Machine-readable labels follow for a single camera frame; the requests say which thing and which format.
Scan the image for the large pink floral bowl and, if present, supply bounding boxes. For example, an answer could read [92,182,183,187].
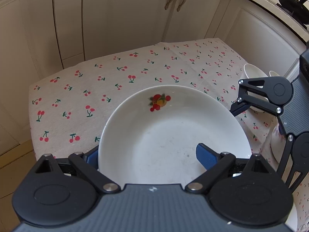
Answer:
[270,123,286,163]

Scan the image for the white floral bowl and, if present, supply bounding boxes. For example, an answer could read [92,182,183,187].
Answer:
[240,63,268,102]
[269,71,280,77]

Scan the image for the white fruit plate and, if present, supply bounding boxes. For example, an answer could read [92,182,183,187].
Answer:
[98,85,251,186]

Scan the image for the cherry print tablecloth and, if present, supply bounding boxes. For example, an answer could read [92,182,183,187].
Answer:
[28,37,309,232]

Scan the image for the black wok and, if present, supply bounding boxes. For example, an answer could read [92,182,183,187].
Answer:
[279,0,309,25]

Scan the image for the white kitchen cabinets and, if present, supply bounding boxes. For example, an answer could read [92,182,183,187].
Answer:
[1,0,308,152]

